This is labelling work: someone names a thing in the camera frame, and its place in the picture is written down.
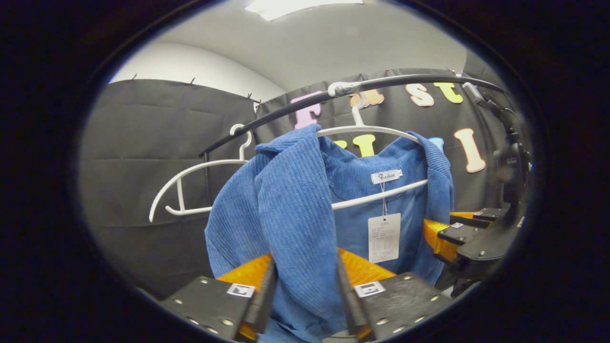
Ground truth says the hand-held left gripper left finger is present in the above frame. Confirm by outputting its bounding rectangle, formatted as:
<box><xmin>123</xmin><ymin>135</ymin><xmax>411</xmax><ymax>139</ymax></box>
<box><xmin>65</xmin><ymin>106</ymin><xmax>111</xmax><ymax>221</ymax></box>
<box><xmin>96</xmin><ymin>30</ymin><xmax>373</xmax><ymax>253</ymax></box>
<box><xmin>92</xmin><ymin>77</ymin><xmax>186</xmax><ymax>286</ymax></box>
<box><xmin>159</xmin><ymin>253</ymin><xmax>277</xmax><ymax>342</ymax></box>

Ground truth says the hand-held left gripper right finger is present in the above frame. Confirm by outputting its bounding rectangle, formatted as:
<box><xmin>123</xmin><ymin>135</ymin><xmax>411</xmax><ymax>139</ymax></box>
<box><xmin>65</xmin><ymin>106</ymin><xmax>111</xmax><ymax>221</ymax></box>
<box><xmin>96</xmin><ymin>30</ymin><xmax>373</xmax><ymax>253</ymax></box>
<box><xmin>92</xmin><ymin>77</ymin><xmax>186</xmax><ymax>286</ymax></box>
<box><xmin>335</xmin><ymin>247</ymin><xmax>454</xmax><ymax>342</ymax></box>

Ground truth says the blue corduroy jacket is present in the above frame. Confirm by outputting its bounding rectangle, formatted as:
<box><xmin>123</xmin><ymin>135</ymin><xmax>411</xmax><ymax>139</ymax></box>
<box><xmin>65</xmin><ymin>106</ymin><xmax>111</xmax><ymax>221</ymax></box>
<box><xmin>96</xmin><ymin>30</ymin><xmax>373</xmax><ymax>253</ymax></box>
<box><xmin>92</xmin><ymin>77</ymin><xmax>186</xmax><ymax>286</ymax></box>
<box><xmin>205</xmin><ymin>124</ymin><xmax>454</xmax><ymax>343</ymax></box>

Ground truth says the white plastic hanger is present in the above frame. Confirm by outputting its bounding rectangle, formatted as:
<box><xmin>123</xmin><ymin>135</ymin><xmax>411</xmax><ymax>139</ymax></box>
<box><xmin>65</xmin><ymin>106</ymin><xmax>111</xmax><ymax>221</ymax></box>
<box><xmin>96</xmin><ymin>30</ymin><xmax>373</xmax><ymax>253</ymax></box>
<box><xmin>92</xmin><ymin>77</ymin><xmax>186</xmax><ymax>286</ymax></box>
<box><xmin>149</xmin><ymin>124</ymin><xmax>253</xmax><ymax>223</ymax></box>
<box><xmin>317</xmin><ymin>82</ymin><xmax>429</xmax><ymax>211</ymax></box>

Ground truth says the black metal clothes rack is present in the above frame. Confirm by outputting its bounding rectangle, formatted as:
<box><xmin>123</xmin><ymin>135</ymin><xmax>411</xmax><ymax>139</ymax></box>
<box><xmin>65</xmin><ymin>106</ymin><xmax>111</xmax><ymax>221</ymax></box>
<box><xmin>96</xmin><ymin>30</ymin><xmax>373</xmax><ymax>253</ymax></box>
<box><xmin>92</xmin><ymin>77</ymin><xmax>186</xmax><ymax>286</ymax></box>
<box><xmin>198</xmin><ymin>73</ymin><xmax>506</xmax><ymax>205</ymax></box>

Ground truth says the white paper hang tag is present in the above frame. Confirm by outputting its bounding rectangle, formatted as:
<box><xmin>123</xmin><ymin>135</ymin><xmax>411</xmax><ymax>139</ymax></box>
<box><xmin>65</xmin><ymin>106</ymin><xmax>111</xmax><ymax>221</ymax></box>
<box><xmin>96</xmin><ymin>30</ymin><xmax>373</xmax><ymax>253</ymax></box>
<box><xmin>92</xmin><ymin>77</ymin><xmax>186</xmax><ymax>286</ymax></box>
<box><xmin>368</xmin><ymin>213</ymin><xmax>402</xmax><ymax>263</ymax></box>

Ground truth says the black backdrop cloth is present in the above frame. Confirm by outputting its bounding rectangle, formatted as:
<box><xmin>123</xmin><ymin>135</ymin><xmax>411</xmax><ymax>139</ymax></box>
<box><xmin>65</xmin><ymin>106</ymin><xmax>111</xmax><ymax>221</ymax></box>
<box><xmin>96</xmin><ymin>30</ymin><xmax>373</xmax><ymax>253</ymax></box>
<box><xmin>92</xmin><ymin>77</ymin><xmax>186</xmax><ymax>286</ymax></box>
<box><xmin>79</xmin><ymin>52</ymin><xmax>525</xmax><ymax>298</ymax></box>

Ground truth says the ceiling light panel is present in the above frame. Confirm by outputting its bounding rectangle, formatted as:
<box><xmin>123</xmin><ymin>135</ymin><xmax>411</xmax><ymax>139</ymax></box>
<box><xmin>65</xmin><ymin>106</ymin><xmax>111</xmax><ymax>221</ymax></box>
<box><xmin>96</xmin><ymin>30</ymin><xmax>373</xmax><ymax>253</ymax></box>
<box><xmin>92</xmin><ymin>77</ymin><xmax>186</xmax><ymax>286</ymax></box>
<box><xmin>244</xmin><ymin>0</ymin><xmax>364</xmax><ymax>21</ymax></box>

